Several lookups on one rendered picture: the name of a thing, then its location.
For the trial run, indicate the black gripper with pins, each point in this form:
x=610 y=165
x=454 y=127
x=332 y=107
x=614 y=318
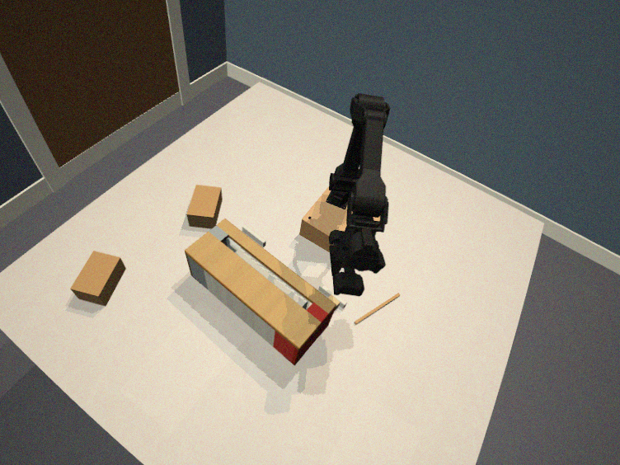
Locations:
x=347 y=282

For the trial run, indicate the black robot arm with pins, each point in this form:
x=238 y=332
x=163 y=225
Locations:
x=357 y=183

